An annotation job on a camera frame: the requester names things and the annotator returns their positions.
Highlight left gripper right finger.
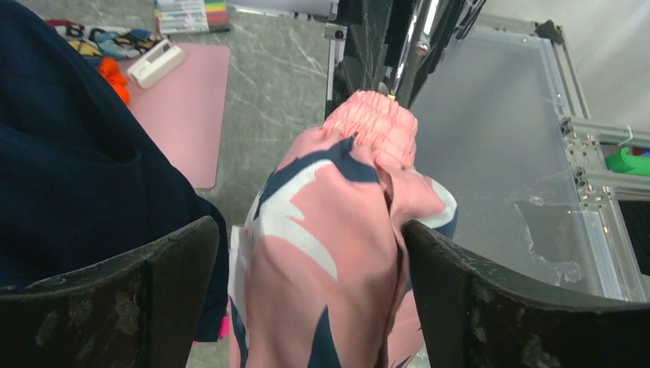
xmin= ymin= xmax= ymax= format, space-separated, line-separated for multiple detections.
xmin=403 ymin=221 xmax=649 ymax=367

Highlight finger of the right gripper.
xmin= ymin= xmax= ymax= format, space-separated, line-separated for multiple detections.
xmin=401 ymin=0 xmax=486 ymax=108
xmin=324 ymin=0 xmax=393 ymax=116

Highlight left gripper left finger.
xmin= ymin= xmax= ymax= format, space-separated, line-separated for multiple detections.
xmin=1 ymin=216 xmax=219 ymax=367

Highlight pink patterned shorts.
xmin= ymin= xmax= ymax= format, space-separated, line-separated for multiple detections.
xmin=228 ymin=90 xmax=457 ymax=367

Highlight navy blue shorts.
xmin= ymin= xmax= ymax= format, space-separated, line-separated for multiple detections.
xmin=1 ymin=1 xmax=228 ymax=342

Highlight pink clipboard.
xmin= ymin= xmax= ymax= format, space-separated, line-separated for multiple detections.
xmin=127 ymin=42 xmax=231 ymax=189

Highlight set of coloured markers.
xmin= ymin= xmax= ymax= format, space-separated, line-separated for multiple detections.
xmin=153 ymin=0 xmax=230 ymax=35

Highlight white eraser box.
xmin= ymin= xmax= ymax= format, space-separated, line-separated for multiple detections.
xmin=126 ymin=39 xmax=185 ymax=89

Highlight green plastic part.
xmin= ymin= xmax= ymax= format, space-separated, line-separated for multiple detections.
xmin=606 ymin=146 xmax=649 ymax=176

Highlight orange cloth item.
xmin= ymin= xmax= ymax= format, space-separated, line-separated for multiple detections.
xmin=97 ymin=57 xmax=130 ymax=105

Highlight colourful cartoon print cloth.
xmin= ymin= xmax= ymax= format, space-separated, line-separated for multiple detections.
xmin=44 ymin=18 xmax=166 ymax=61

